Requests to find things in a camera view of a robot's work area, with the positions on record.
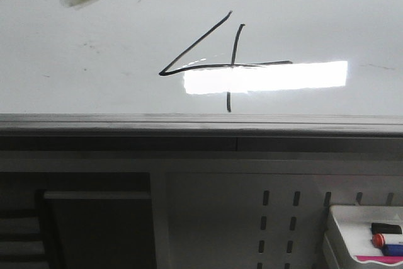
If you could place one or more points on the white whiteboard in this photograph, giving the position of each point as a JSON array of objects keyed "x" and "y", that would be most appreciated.
[{"x": 331, "y": 66}]

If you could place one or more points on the white perforated stand panel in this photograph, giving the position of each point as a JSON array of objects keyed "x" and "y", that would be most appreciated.
[{"x": 238, "y": 209}]

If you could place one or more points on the dark shelf unit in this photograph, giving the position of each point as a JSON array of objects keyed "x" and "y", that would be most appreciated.
[{"x": 76, "y": 220}]

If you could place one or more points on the white marker tray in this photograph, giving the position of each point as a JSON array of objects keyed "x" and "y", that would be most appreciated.
[{"x": 349, "y": 235}]

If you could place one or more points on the black capped marker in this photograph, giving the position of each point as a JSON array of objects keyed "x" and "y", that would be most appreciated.
[{"x": 383, "y": 228}]

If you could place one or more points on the red capped marker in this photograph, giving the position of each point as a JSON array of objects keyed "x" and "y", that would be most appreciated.
[{"x": 380, "y": 240}]

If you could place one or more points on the blue capped marker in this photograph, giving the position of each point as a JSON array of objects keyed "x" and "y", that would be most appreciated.
[{"x": 393, "y": 250}]

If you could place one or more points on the pink highlighter pen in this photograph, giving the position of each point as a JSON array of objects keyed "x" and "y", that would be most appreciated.
[{"x": 382, "y": 259}]

